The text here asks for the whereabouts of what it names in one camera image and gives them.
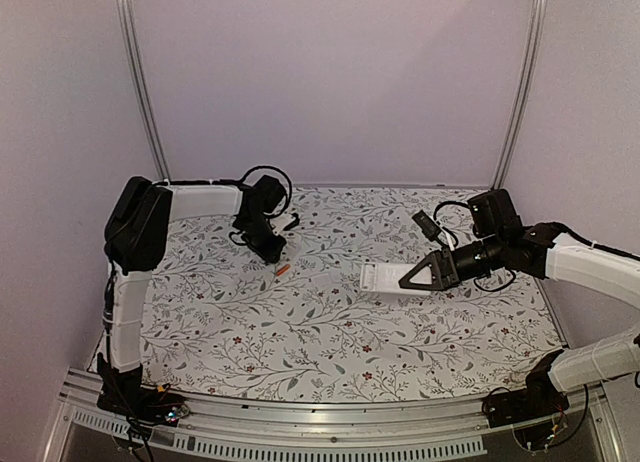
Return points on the left aluminium frame post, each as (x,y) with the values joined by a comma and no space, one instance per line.
(133,53)

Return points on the white remote control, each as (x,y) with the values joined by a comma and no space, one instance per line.
(383,278)

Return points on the aluminium front rail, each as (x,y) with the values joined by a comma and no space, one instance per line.
(228,429)

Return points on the orange battery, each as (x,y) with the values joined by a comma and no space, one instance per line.
(282,270)

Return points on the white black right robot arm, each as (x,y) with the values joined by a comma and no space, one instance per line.
(547,250)

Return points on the right aluminium frame post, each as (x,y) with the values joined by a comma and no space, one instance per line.
(525,81)

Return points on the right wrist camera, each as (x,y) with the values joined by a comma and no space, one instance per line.
(434,232)

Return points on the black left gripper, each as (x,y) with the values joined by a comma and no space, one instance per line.
(268,253)

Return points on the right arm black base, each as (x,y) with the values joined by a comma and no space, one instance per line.
(538,398)

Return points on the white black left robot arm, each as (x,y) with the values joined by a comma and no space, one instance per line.
(135,238)

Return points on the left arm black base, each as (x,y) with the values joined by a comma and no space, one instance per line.
(124,394)

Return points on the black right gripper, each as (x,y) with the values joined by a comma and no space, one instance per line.
(445,268)

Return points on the aluminium frame post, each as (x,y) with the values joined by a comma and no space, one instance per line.
(133,53)
(525,81)

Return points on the floral patterned table mat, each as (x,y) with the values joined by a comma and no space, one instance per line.
(217,319)

